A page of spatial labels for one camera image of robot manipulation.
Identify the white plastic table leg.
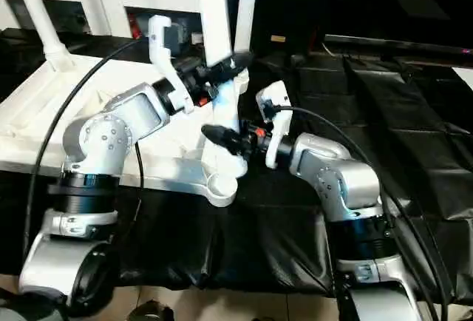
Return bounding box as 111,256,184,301
10,0,75,73
234,0,260,91
194,0,250,182

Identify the black plastic mat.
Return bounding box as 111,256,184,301
0,27,473,305

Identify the white plastic table top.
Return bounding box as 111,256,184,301
0,54,250,209

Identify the white flat board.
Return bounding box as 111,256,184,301
452,67,473,89

